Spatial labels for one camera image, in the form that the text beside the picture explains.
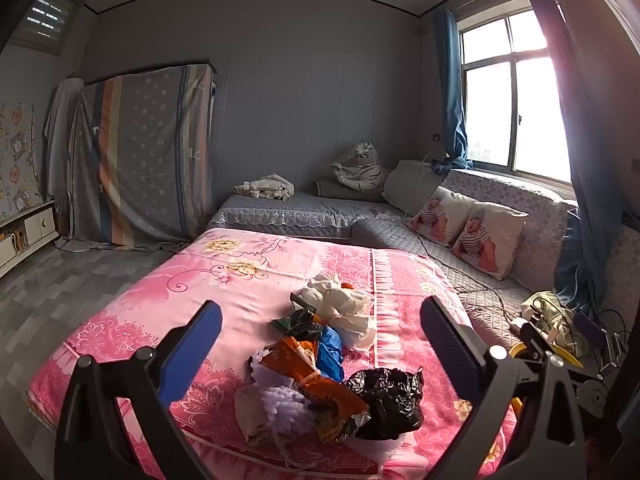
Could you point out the hanging white cloth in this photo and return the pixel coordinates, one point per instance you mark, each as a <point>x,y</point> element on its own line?
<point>60,135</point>

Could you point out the pink floral bedspread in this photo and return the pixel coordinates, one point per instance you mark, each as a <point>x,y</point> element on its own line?
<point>200,270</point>

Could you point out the large grey cushion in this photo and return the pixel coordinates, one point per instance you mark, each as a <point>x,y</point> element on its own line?
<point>412,185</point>

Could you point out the flat grey pillow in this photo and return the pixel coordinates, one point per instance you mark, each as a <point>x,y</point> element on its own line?
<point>330,191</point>

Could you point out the white tiger plush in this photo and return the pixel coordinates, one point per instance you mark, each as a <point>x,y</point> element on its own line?
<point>362,170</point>

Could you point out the white low cabinet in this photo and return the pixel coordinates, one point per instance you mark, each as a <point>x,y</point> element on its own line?
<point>35,227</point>

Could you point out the grey lace-trimmed daybed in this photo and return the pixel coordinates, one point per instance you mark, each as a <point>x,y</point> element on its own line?
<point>300,210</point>

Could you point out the dark silver foil wrapper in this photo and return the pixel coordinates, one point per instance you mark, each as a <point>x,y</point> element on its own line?
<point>300,327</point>

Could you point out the white power strip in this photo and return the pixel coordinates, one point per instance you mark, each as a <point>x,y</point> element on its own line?
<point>518,324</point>

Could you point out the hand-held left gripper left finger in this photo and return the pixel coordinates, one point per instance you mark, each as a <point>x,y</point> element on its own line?
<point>196,347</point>

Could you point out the orange snack wrapper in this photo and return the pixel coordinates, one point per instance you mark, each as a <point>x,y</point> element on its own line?
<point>310,380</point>

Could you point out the long blue curtain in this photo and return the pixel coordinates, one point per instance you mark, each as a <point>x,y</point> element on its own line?
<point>580,160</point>

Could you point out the white foam fruit net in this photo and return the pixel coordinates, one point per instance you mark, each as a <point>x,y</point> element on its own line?
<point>262,362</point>

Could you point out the louvered wall vent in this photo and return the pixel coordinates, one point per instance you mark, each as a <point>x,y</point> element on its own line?
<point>47,15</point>

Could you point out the beige paper wrapper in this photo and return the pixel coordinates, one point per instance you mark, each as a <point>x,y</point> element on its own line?
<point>252,415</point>

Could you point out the short blue curtain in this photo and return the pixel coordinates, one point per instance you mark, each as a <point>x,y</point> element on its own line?
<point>452,100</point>

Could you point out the crumpled beige cloth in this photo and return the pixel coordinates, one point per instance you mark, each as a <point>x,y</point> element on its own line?
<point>265,187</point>

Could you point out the baby print pillow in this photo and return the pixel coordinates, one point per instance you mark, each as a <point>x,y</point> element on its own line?
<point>487,240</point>
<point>440,217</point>

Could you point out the striped cloth covered wardrobe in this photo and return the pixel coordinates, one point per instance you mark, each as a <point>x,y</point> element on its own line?
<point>145,160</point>

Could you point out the grey quilted sofa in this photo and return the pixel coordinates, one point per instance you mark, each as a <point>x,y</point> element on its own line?
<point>450,280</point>

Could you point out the green bag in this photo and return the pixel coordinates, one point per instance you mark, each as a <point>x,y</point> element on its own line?
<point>557,317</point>

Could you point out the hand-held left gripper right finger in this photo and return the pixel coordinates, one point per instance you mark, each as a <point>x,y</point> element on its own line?
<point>445,342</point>

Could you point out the cartoon wall poster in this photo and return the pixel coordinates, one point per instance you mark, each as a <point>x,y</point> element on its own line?
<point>17,160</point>

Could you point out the black plastic bag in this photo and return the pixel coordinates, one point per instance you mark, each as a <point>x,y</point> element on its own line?
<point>387,402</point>

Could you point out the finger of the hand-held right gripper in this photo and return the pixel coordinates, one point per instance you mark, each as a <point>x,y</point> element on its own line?
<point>589,329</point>
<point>532,337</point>

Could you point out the window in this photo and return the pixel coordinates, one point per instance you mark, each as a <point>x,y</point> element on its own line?
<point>515,105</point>

